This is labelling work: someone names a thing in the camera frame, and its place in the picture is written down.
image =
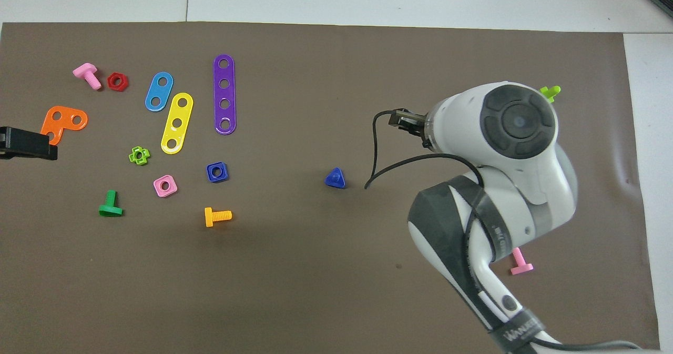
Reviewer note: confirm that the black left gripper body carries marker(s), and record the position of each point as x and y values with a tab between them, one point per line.
9	142

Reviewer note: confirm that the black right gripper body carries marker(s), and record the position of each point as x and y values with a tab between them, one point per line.
426	133

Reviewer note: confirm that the blue triangle toy screw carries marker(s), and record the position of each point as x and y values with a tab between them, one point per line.
331	181

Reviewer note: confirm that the blue square toy nut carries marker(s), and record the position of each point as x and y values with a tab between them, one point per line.
210	178

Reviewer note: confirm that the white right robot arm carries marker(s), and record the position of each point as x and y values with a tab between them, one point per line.
526	196

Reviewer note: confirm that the pink toy screw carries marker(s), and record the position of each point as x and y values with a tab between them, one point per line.
84	71
521	267

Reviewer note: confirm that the dark green toy screw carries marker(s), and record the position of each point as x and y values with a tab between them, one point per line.
110	211

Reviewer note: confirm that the lime green cross nut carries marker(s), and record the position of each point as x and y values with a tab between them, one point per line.
132	157

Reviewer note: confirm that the red hexagon toy nut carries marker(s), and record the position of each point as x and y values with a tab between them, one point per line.
110	82

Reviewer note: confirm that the lime green cross screw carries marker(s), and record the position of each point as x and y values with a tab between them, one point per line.
552	91

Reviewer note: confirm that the pink square toy nut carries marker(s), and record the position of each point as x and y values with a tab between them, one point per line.
172	190

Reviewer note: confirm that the orange-yellow toy screw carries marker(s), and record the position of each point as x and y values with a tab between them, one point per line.
208	217

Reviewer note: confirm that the orange angled three-hole plate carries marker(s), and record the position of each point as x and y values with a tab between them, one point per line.
67	117

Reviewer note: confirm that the blue two-hole strip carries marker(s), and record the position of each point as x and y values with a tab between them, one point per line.
159	92

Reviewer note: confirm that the yellow three-hole strip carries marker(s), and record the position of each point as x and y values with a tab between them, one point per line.
180	113

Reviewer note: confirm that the purple four-hole strip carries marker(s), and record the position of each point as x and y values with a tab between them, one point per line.
224	93

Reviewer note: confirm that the brown table mat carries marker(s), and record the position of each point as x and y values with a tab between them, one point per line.
294	270

